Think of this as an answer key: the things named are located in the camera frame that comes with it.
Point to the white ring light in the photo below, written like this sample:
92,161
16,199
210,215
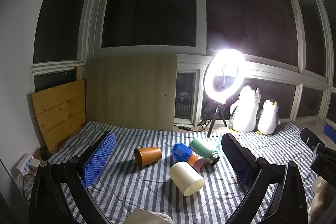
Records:
224,74

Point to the black tripod stand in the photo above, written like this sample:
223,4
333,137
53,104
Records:
209,120

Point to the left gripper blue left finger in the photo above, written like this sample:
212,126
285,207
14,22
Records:
97,158

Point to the white power adapter box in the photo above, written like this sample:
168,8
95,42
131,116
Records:
27,163

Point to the brown paper cup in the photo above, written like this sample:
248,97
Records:
147,155

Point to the pale wooden panel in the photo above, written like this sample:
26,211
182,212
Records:
132,91

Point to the green thermos bottle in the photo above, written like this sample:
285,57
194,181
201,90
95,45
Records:
206,150

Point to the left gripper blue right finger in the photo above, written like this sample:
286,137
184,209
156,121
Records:
241,159

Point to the cream white cup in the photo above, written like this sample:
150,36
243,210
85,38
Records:
186,179

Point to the clear plastic water bottle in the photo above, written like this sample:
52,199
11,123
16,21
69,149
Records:
219,146

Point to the blue orange soda bottle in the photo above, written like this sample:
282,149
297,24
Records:
181,152

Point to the orange wooden plank board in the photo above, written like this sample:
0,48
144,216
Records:
60,111

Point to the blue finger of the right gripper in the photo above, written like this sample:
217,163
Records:
329,131
310,139

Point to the black power strip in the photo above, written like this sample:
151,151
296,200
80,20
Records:
184,128

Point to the large penguin plush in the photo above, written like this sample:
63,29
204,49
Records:
243,112

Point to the white window frame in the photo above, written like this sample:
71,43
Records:
286,45

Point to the striped blue white quilt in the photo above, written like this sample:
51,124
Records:
123,185

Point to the small penguin plush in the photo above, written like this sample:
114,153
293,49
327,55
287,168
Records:
268,118

